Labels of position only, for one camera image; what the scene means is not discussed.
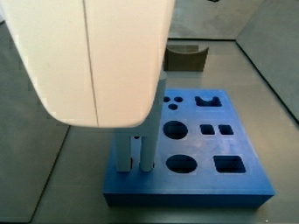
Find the black regrasp fixture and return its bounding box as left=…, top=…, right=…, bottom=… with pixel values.
left=163, top=45, right=210, bottom=72

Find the light blue square-circle object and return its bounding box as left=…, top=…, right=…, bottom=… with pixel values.
left=114, top=72, right=167, bottom=172

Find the blue shape-hole fixture block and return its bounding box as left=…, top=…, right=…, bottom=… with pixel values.
left=103, top=89, right=275, bottom=207

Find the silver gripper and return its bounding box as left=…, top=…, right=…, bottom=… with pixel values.
left=0, top=0, right=175, bottom=128

